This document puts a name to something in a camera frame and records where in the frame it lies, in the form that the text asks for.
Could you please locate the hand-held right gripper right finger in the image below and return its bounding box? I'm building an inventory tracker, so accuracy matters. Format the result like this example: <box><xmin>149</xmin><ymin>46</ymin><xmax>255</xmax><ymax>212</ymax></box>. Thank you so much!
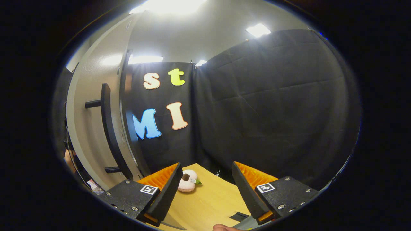
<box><xmin>232</xmin><ymin>161</ymin><xmax>321</xmax><ymax>226</ymax></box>

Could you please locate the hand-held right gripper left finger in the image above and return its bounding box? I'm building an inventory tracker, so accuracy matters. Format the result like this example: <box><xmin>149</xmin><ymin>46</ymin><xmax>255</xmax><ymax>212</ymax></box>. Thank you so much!
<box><xmin>96</xmin><ymin>162</ymin><xmax>184</xmax><ymax>227</ymax></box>

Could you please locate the black cabinet door handle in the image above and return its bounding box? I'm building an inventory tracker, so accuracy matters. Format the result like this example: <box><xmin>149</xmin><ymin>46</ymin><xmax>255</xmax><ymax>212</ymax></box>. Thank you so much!
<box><xmin>84</xmin><ymin>83</ymin><xmax>134</xmax><ymax>181</ymax></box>

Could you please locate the grey cabinet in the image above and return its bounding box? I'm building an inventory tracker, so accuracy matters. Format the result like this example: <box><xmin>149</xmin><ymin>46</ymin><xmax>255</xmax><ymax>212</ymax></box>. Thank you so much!
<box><xmin>117</xmin><ymin>48</ymin><xmax>151</xmax><ymax>179</ymax></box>

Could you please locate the light grey cabinet door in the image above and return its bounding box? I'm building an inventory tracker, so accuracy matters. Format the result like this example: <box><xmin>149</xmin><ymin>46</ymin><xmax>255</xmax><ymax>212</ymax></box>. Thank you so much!
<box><xmin>65</xmin><ymin>13</ymin><xmax>143</xmax><ymax>192</ymax></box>

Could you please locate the white plush fruit toy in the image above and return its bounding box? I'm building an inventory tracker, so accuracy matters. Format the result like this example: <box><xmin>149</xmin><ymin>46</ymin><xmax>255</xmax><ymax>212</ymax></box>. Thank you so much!
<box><xmin>178</xmin><ymin>169</ymin><xmax>203</xmax><ymax>193</ymax></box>

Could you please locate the small black flat object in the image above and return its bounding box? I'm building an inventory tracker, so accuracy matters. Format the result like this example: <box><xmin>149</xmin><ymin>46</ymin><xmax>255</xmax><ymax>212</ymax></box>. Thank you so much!
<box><xmin>229</xmin><ymin>211</ymin><xmax>250</xmax><ymax>222</ymax></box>

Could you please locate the black backdrop cloth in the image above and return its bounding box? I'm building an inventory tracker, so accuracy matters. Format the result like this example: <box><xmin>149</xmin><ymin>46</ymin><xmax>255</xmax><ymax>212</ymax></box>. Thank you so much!
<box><xmin>128</xmin><ymin>29</ymin><xmax>361</xmax><ymax>193</ymax></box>

